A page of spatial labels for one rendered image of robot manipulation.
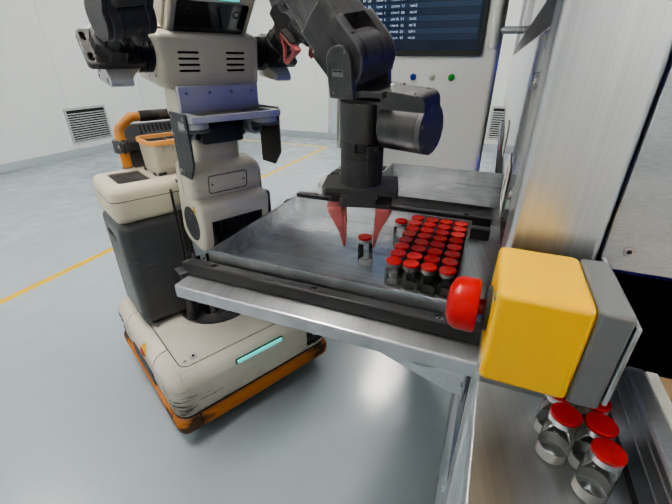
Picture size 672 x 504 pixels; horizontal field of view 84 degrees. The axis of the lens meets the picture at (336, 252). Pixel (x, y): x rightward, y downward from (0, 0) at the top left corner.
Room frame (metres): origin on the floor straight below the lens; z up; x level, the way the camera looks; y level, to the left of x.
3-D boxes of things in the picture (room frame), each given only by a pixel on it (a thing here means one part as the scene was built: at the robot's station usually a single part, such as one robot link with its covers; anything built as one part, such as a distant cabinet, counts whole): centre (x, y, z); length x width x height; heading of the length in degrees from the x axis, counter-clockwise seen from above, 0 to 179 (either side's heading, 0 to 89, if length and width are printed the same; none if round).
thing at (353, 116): (0.50, -0.04, 1.09); 0.07 x 0.06 x 0.07; 49
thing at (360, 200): (0.50, -0.04, 0.95); 0.07 x 0.07 x 0.09; 83
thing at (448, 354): (0.67, -0.13, 0.87); 0.70 x 0.48 x 0.02; 158
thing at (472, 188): (0.80, -0.26, 0.90); 0.34 x 0.26 x 0.04; 68
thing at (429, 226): (0.48, -0.13, 0.90); 0.18 x 0.02 x 0.05; 158
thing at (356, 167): (0.50, -0.03, 1.02); 0.10 x 0.07 x 0.07; 83
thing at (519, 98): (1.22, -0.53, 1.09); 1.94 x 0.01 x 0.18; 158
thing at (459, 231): (0.47, -0.17, 0.90); 0.18 x 0.02 x 0.05; 158
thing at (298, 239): (0.53, -0.02, 0.90); 0.34 x 0.26 x 0.04; 68
